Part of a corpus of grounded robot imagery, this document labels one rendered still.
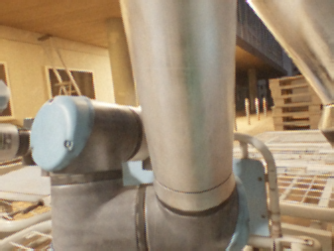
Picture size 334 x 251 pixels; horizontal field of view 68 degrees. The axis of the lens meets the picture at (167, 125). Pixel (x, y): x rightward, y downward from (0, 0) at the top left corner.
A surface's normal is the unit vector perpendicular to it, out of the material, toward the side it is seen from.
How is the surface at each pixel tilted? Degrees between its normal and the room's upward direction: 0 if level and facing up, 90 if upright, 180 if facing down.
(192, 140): 117
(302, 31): 109
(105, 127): 83
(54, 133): 75
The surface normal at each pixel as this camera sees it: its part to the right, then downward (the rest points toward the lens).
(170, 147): -0.40, 0.52
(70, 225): -0.21, -0.11
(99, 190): 0.54, -0.17
